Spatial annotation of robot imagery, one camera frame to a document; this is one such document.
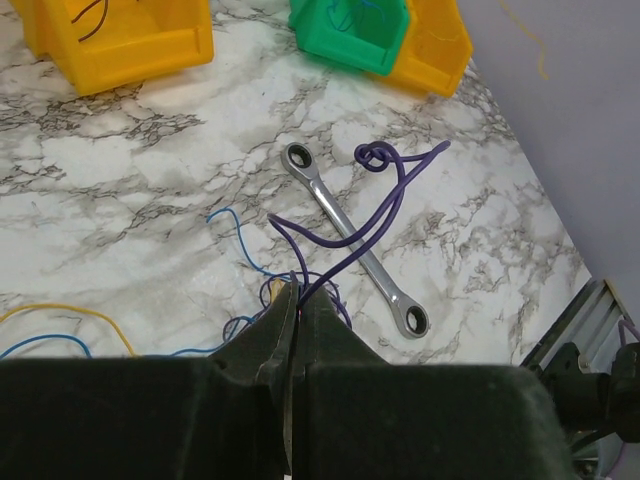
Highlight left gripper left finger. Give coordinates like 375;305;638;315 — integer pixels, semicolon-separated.
210;281;299;479

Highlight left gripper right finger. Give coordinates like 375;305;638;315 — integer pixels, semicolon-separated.
292;288;386;479

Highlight coloured thin cables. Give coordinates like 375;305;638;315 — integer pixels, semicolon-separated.
0;140;451;360

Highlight blue cable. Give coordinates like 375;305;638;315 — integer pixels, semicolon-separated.
327;0;386;32

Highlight yellow plastic bin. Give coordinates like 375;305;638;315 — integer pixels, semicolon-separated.
11;0;214;95
371;0;473;97

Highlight dark cable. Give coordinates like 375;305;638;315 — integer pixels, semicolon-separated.
69;0;121;42

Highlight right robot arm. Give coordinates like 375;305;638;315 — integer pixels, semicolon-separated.
541;343;639;452

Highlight large ratchet wrench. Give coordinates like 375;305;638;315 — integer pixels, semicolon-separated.
279;142;431;340

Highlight green plastic bin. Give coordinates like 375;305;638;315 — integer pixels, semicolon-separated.
288;0;410;76

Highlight aluminium frame rail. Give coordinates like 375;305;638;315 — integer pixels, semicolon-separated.
521;280;639;373

